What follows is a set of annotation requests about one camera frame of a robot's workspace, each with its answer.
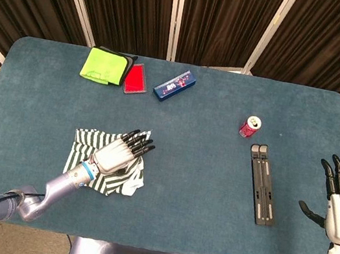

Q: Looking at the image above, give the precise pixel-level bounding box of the red ink pad case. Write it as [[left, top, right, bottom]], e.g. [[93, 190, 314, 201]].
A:
[[121, 60, 152, 98]]

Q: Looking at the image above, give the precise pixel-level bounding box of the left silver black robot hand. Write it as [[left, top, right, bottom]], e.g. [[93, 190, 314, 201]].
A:
[[86, 122, 159, 183]]

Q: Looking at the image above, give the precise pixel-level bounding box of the green white striped T-shirt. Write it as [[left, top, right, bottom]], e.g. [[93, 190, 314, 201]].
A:
[[59, 116, 154, 202]]

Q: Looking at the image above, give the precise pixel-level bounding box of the black folding laptop stand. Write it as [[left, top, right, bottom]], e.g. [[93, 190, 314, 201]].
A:
[[237, 141, 288, 228]]

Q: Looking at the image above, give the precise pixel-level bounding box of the dark blue rectangular box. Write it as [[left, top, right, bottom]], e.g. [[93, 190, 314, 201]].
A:
[[151, 63, 200, 109]]

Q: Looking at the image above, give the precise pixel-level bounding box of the red soda can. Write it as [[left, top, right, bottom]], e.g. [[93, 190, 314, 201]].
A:
[[237, 113, 264, 141]]

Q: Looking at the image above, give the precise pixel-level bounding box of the lime green microfiber cloth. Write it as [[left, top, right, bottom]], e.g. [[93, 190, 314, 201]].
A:
[[78, 44, 131, 89]]

